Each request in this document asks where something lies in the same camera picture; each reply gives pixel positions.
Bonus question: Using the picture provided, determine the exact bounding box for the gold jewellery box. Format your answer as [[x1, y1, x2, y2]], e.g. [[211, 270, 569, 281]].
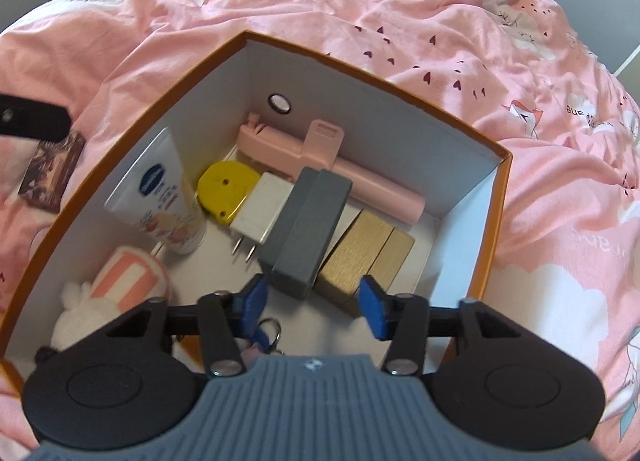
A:
[[314, 210, 416, 318]]

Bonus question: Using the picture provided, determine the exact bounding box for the black rectangular box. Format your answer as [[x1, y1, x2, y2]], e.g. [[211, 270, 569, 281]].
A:
[[258, 167, 352, 299]]

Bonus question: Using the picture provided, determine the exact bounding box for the white striped-hat plush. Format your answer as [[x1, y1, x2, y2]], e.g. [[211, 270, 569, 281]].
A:
[[34, 245, 174, 365]]

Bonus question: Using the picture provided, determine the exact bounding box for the white charger plug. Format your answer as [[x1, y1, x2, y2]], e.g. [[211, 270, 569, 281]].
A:
[[230, 172, 293, 263]]

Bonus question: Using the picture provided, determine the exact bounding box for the yellow tape measure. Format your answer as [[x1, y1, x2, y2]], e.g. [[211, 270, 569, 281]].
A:
[[196, 160, 260, 226]]

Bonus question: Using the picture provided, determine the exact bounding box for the white hand cream tube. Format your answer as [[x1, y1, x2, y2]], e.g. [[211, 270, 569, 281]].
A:
[[104, 128, 206, 255]]

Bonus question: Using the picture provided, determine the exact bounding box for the pink stick device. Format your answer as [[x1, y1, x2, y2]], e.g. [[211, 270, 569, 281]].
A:
[[236, 113, 425, 225]]

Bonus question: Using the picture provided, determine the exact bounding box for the red panda sailor plush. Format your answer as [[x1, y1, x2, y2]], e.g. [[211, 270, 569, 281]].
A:
[[172, 317, 282, 372]]

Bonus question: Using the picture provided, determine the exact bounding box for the patterned dark card box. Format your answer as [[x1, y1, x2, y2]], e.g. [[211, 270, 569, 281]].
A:
[[18, 129, 86, 214]]

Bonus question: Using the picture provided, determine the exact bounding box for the orange white cardboard box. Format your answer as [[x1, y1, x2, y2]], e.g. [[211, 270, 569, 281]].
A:
[[1, 32, 512, 385]]

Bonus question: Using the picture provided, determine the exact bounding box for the pink printed bed sheet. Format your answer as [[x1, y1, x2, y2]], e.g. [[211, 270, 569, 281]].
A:
[[1, 0, 639, 460]]

